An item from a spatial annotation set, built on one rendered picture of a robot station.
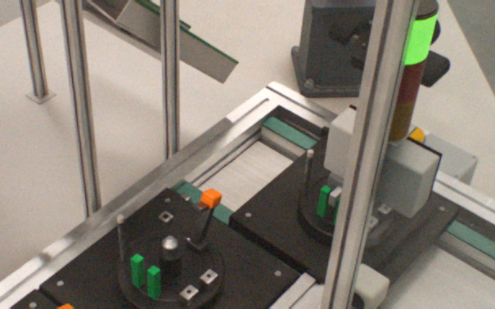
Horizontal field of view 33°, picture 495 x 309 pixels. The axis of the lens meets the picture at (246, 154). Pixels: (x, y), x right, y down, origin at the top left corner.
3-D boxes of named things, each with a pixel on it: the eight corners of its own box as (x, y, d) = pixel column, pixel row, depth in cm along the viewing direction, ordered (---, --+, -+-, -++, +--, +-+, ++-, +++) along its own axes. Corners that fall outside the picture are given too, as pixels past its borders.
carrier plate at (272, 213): (325, 142, 133) (326, 132, 132) (458, 217, 123) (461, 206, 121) (227, 226, 119) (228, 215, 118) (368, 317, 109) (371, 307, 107)
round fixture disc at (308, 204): (334, 163, 127) (335, 154, 125) (413, 208, 121) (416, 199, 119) (277, 214, 119) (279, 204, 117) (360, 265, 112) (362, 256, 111)
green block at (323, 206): (321, 209, 117) (325, 184, 114) (328, 213, 116) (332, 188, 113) (316, 214, 116) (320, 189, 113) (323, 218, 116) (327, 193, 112)
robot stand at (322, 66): (362, 51, 168) (378, -39, 154) (377, 96, 157) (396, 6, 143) (290, 51, 166) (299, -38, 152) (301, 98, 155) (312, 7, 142)
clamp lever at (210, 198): (196, 235, 111) (211, 186, 108) (208, 243, 111) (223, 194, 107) (179, 242, 109) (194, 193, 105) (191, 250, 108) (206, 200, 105)
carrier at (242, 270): (167, 196, 123) (165, 132, 114) (298, 282, 112) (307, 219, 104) (38, 295, 109) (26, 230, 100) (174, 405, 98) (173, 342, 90)
